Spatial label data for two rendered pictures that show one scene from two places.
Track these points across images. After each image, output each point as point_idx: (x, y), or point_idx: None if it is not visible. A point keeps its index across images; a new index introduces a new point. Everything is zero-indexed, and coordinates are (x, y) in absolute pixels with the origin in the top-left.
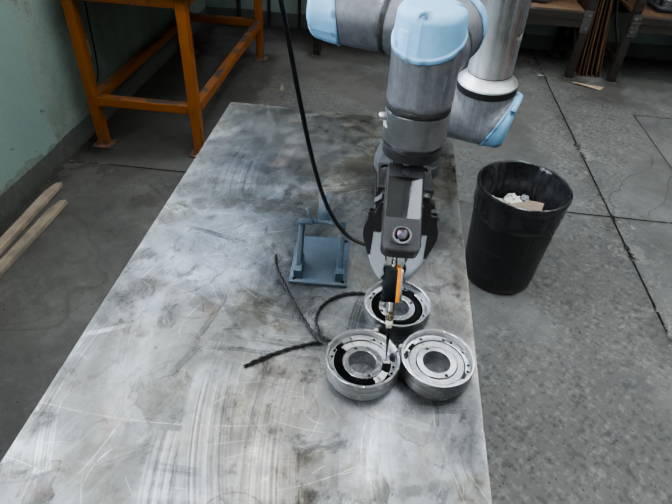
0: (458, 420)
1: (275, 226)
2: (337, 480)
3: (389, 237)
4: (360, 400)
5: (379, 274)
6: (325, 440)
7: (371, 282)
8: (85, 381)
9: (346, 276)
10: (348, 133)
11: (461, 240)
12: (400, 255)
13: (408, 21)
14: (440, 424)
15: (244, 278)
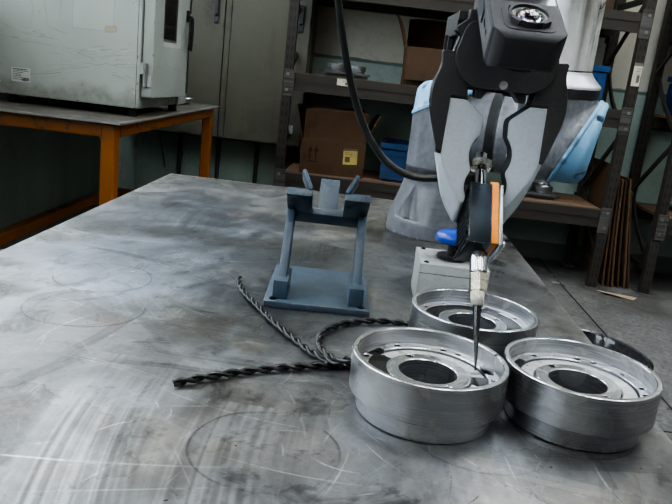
0: (655, 483)
1: (237, 257)
2: None
3: (505, 18)
4: (431, 442)
5: (455, 202)
6: (365, 498)
7: None
8: None
9: (367, 303)
10: (343, 205)
11: (547, 291)
12: (528, 53)
13: None
14: (619, 486)
15: (180, 295)
